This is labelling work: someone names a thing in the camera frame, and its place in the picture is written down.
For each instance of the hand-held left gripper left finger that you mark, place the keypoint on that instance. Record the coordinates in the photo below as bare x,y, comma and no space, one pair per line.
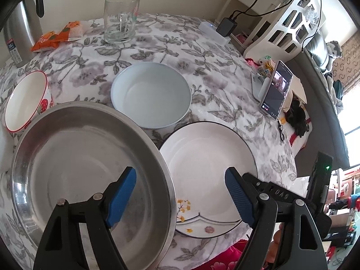
121,199

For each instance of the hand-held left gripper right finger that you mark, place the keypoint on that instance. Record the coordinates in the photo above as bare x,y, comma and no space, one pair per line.
239,197

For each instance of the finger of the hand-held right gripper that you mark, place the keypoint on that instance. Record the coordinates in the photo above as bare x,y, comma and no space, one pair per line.
271,188

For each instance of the white plate with flower print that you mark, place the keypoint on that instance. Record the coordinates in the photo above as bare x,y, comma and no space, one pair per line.
197,160

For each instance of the stainless steel basin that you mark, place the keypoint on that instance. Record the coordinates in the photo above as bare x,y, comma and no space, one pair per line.
78,157

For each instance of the large pale white bowl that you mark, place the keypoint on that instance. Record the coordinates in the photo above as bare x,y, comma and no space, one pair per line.
149,98

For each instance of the strawberry print bowl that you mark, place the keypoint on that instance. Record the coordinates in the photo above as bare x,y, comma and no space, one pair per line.
22,104

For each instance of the red floral cloth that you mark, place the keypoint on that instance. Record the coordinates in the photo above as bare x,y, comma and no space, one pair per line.
225,261

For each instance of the black cloth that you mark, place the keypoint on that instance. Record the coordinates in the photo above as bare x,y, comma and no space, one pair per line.
298,115

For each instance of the grey sofa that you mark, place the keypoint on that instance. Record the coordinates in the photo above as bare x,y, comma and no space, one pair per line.
317,104

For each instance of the smartphone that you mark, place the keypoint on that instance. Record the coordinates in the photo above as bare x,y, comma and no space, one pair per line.
277,90

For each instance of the grey phone stand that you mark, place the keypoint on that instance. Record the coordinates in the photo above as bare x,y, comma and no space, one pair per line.
257,87

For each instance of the patterned brown curtain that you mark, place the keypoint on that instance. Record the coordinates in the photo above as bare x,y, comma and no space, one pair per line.
351,56

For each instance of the grey plush toy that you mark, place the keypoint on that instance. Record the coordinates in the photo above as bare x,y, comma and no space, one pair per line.
333,50

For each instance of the white lattice rack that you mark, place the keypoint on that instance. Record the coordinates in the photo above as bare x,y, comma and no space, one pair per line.
270,45

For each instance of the grey floral tablecloth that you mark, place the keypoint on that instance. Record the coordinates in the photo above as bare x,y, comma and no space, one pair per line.
168,47

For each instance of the black charger adapter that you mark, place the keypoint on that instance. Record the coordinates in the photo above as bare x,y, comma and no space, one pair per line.
226,26

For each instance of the white power strip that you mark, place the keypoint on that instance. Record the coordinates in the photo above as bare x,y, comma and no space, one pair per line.
208,28

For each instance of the orange snack packet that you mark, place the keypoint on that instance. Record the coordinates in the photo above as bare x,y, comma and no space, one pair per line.
45,40
71,31

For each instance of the glass mug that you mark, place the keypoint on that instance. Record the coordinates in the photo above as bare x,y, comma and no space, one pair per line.
112,19

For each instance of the stainless steel thermos jug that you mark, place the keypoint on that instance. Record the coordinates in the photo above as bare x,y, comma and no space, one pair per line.
22,22

